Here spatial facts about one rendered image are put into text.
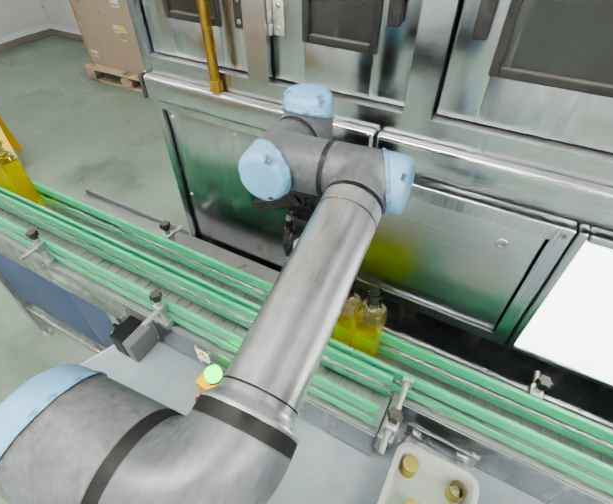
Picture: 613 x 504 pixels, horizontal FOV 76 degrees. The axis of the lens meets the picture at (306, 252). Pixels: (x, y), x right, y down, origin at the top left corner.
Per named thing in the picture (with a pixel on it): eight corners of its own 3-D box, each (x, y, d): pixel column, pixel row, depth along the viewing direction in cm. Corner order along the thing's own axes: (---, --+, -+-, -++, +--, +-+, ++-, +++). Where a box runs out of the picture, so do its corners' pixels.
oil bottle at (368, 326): (377, 355, 97) (390, 301, 82) (369, 374, 93) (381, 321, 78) (356, 346, 99) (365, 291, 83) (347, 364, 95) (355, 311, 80)
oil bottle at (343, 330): (355, 345, 99) (364, 291, 83) (346, 363, 95) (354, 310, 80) (335, 336, 100) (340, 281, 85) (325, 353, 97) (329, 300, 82)
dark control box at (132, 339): (159, 342, 114) (151, 325, 108) (139, 364, 109) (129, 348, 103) (138, 330, 117) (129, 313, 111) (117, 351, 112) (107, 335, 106)
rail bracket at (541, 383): (532, 392, 90) (559, 363, 81) (528, 419, 86) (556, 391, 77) (514, 384, 92) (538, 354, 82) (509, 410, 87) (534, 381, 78)
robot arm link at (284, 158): (308, 164, 46) (342, 123, 53) (227, 147, 49) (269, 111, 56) (311, 217, 51) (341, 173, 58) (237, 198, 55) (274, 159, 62)
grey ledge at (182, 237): (318, 308, 119) (319, 284, 111) (304, 330, 113) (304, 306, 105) (97, 212, 151) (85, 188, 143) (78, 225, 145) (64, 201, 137)
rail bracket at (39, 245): (60, 264, 119) (39, 231, 109) (38, 280, 114) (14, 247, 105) (52, 259, 120) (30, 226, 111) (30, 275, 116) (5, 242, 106)
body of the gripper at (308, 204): (322, 252, 72) (324, 200, 64) (282, 237, 75) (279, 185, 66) (340, 228, 77) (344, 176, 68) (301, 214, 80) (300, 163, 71)
